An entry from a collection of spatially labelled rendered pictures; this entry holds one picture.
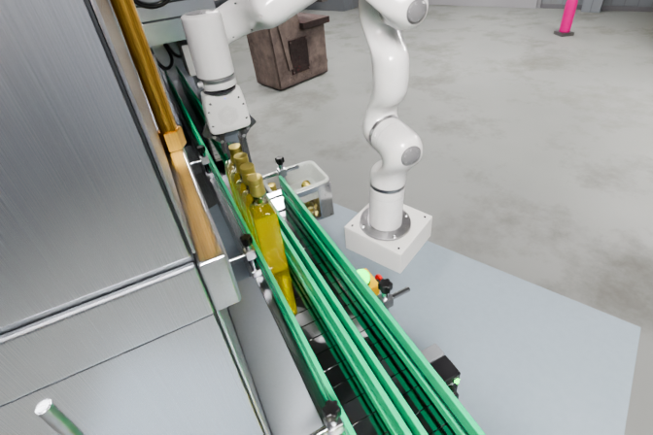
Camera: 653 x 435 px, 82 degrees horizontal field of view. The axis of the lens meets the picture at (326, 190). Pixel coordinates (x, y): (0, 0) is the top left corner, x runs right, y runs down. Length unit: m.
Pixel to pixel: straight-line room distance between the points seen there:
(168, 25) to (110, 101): 1.64
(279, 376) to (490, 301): 0.76
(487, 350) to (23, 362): 1.10
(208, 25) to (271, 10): 0.13
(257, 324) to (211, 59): 0.59
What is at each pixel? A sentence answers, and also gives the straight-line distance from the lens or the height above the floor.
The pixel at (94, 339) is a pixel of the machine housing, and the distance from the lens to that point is 0.36.
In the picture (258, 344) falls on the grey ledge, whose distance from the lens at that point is 0.89.
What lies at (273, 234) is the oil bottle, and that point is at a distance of 0.92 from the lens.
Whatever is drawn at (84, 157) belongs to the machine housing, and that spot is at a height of 1.67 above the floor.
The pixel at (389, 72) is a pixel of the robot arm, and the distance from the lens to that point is 1.05.
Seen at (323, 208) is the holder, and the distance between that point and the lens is 1.44.
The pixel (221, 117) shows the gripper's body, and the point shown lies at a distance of 0.94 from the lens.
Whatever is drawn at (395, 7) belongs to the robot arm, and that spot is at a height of 1.61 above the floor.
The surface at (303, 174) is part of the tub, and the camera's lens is 1.52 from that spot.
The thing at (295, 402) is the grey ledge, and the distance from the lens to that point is 0.82.
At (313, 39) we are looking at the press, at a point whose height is 0.52.
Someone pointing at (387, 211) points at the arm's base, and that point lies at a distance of 1.31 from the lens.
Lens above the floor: 1.78
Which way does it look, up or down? 35 degrees down
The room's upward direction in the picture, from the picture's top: 6 degrees counter-clockwise
